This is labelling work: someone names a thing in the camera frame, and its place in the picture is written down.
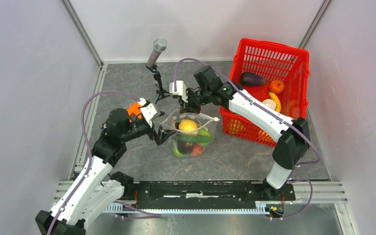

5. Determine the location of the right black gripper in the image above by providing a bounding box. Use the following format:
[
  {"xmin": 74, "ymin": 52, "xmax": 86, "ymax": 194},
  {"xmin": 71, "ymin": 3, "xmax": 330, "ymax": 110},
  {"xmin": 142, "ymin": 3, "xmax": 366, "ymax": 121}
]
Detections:
[{"xmin": 179, "ymin": 88, "xmax": 212, "ymax": 115}]

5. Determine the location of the green apple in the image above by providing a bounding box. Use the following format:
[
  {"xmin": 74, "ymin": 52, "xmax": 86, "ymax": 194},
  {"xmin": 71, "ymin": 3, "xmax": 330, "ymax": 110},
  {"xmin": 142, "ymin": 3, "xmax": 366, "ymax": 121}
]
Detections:
[
  {"xmin": 172, "ymin": 145, "xmax": 185, "ymax": 158},
  {"xmin": 198, "ymin": 128, "xmax": 212, "ymax": 146}
]

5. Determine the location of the yellow lemon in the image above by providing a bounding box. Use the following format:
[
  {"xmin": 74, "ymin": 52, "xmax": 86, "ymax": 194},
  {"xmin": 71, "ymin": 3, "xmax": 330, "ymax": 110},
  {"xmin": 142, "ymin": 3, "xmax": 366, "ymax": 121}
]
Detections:
[{"xmin": 178, "ymin": 119, "xmax": 198, "ymax": 136}]

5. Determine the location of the green chili pepper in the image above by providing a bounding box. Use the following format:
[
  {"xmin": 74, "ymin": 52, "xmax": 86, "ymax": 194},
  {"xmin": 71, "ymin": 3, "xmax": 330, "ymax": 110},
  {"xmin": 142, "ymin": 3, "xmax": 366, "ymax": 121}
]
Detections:
[{"xmin": 175, "ymin": 135, "xmax": 212, "ymax": 143}]

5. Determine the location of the clear dotted zip bag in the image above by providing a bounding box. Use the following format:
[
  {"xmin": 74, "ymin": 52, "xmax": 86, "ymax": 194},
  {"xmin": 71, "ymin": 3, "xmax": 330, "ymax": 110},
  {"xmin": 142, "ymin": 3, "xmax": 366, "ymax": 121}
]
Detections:
[{"xmin": 160, "ymin": 110, "xmax": 220, "ymax": 158}]

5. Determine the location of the red apple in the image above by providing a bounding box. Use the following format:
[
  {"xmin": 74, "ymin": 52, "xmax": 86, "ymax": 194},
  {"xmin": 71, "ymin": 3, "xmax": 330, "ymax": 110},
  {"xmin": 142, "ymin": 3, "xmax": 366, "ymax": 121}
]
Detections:
[{"xmin": 190, "ymin": 145, "xmax": 204, "ymax": 157}]

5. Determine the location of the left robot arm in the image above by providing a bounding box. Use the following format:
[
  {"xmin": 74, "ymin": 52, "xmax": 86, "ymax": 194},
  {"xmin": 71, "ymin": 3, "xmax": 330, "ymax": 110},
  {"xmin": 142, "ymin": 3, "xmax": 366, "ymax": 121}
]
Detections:
[{"xmin": 35, "ymin": 104, "xmax": 174, "ymax": 235}]

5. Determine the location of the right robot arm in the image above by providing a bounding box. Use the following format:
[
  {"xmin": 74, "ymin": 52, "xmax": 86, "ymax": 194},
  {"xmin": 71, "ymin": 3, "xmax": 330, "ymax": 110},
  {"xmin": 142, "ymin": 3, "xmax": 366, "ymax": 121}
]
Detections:
[{"xmin": 169, "ymin": 66, "xmax": 311, "ymax": 200}]

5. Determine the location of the black mini tripod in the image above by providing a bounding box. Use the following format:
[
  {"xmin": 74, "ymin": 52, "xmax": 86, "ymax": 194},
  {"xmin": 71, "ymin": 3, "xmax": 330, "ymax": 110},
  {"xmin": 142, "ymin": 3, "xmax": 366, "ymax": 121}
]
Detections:
[{"xmin": 147, "ymin": 64, "xmax": 170, "ymax": 104}]

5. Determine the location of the purple eggplant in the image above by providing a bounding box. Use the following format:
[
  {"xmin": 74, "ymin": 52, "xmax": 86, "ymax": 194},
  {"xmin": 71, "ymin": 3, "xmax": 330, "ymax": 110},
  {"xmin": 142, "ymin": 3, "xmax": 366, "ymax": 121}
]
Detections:
[{"xmin": 239, "ymin": 71, "xmax": 267, "ymax": 87}]

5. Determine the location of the silver microphone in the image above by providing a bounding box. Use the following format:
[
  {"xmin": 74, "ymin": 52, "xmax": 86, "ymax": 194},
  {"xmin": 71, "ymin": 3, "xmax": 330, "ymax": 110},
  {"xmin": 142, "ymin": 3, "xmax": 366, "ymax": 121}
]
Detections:
[{"xmin": 146, "ymin": 37, "xmax": 167, "ymax": 69}]

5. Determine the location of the white mushroom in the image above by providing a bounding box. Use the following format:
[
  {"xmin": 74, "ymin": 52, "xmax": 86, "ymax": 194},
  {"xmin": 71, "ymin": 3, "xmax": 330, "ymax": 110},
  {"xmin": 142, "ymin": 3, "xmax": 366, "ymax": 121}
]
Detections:
[{"xmin": 262, "ymin": 99, "xmax": 277, "ymax": 110}]

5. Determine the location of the yellow banana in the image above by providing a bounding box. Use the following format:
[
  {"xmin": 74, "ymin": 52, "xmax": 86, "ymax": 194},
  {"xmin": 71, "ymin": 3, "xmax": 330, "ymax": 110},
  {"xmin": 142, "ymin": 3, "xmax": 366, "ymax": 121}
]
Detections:
[{"xmin": 268, "ymin": 92, "xmax": 282, "ymax": 113}]

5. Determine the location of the orange mini pumpkin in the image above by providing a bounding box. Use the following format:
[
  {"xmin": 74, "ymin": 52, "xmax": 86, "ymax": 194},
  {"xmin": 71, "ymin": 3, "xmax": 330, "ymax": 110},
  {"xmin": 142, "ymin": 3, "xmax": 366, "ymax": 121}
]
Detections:
[{"xmin": 269, "ymin": 80, "xmax": 285, "ymax": 94}]

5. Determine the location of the red plastic basket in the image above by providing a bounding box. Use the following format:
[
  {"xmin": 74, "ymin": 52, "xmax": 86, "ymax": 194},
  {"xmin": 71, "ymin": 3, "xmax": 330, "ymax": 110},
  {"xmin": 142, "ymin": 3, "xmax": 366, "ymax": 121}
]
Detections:
[{"xmin": 220, "ymin": 38, "xmax": 309, "ymax": 147}]

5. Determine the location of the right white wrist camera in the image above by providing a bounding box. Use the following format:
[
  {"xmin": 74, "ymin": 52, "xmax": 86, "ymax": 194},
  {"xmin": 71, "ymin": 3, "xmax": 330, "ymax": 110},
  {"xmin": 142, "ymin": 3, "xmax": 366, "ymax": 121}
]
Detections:
[{"xmin": 169, "ymin": 80, "xmax": 188, "ymax": 103}]

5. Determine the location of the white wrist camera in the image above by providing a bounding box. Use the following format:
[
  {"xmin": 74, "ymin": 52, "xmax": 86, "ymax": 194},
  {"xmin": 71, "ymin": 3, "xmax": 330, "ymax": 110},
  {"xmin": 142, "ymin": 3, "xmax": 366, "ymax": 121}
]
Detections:
[
  {"xmin": 138, "ymin": 98, "xmax": 165, "ymax": 128},
  {"xmin": 169, "ymin": 80, "xmax": 188, "ymax": 103}
]

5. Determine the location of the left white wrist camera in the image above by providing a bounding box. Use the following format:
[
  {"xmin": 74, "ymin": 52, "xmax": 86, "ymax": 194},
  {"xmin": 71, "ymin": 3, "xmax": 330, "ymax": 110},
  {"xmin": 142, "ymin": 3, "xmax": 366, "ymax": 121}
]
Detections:
[{"xmin": 138, "ymin": 98, "xmax": 165, "ymax": 128}]

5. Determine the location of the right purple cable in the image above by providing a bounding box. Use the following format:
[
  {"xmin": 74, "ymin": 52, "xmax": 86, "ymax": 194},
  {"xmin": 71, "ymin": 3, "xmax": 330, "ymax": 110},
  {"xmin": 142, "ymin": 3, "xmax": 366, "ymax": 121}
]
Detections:
[{"xmin": 173, "ymin": 58, "xmax": 322, "ymax": 221}]

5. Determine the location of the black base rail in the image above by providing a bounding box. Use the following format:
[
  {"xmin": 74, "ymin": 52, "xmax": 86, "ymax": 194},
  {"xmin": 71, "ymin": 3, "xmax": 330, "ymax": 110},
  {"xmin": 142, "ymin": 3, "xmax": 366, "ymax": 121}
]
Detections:
[{"xmin": 118, "ymin": 179, "xmax": 296, "ymax": 215}]

